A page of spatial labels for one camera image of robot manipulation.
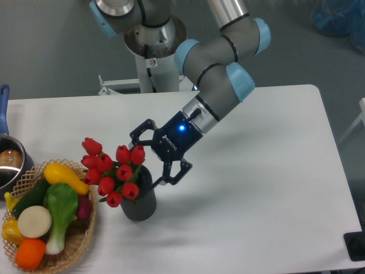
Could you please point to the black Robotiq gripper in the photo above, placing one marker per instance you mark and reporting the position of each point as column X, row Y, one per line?
column 174, row 140

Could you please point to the red tulip bouquet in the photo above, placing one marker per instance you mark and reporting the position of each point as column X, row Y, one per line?
column 116, row 179

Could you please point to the dark grey ribbed vase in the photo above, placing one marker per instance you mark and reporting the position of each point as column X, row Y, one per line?
column 145, row 204

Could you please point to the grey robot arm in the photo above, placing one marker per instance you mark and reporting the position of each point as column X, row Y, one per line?
column 213, row 68

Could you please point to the purple red onion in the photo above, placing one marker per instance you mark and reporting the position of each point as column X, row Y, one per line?
column 85, row 208

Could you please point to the yellow squash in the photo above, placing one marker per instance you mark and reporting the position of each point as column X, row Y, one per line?
column 59, row 173

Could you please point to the green bok choy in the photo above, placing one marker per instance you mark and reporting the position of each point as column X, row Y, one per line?
column 61, row 200

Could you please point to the woven wicker basket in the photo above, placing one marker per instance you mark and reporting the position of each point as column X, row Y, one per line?
column 78, row 234

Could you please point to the dark green cucumber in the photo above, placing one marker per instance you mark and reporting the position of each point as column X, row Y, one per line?
column 33, row 197

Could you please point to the orange fruit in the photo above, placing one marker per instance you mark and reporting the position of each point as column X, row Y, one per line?
column 30, row 254

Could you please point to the yellow bell pepper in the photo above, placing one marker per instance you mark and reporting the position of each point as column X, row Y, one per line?
column 11, row 232

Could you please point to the black device at table edge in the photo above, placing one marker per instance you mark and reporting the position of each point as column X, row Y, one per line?
column 355, row 245

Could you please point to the blue plastic bag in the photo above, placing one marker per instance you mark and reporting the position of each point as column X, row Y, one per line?
column 340, row 19

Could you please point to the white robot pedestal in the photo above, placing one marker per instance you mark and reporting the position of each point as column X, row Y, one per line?
column 154, row 53

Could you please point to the blue handled saucepan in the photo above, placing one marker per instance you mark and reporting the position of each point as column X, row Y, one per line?
column 15, row 160

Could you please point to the white frame at right edge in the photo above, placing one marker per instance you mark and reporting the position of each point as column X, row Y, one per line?
column 354, row 128

